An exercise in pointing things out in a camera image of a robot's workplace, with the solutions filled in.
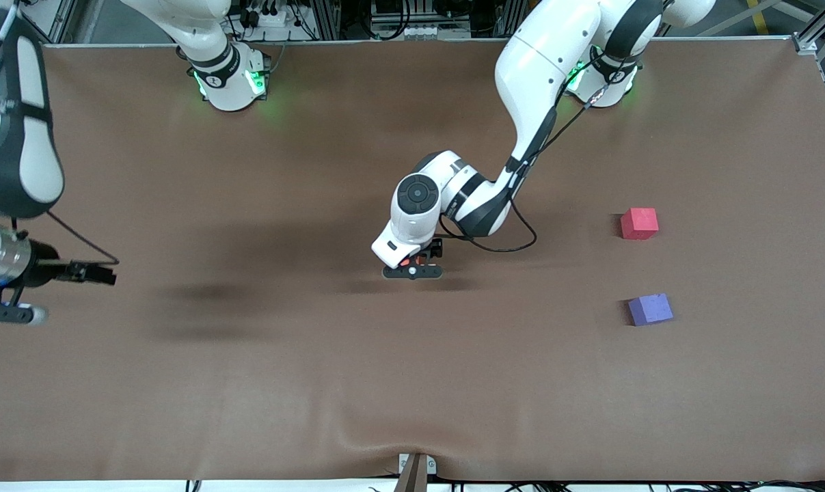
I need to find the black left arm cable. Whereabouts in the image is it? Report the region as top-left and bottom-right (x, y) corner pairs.
(439, 51), (642, 254)

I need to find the aluminium frame rail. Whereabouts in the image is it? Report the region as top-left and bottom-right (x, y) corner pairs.
(792, 0), (825, 144)
(19, 0), (78, 43)

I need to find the red foam block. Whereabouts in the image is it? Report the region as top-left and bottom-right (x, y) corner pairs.
(621, 208), (660, 241)

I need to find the white power strip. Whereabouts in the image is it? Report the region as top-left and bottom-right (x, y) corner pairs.
(238, 3), (300, 31)

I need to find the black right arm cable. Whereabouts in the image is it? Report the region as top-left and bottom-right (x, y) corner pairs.
(0, 0), (120, 267)

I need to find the white terminal block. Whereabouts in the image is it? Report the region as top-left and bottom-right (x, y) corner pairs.
(402, 24), (471, 40)

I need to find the metal table edge bracket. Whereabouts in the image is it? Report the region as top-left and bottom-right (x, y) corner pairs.
(397, 452), (438, 492)

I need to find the brown table mat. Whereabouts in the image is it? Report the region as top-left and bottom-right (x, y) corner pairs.
(0, 38), (825, 482)

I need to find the purple foam block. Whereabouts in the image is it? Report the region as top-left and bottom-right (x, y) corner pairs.
(627, 293), (675, 327)

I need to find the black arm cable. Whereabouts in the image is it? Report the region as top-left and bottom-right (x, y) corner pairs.
(0, 0), (120, 267)
(439, 51), (642, 254)

